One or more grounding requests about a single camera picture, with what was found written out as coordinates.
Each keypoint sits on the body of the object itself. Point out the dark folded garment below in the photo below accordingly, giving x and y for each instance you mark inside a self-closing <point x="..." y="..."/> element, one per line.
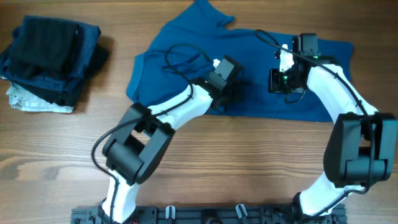
<point x="70" y="97"/>

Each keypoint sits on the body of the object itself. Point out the blue folded denim garment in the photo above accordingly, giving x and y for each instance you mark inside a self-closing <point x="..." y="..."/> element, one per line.
<point x="79" y="61"/>

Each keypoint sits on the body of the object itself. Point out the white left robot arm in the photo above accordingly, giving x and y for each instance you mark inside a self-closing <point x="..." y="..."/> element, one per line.
<point x="134" y="148"/>

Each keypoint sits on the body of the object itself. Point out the blue polo shirt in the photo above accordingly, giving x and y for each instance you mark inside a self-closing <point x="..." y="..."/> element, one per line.
<point x="176" y="56"/>

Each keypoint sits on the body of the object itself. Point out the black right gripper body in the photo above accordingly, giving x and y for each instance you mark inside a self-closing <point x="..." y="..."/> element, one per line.
<point x="283" y="81"/>

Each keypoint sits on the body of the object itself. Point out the light washed denim garment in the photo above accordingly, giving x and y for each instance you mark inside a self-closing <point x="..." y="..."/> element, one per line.
<point x="22" y="99"/>

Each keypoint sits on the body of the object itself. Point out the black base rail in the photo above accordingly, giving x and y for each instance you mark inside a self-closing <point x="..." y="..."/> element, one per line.
<point x="273" y="213"/>

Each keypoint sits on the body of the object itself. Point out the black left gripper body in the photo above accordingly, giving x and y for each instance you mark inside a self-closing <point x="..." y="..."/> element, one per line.
<point x="234" y="90"/>

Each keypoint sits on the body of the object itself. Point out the black folded garment on top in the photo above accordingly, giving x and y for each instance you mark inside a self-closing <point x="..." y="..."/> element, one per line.
<point x="45" y="43"/>

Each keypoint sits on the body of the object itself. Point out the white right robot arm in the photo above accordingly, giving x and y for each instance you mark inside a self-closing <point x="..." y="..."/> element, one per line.
<point x="360" y="150"/>

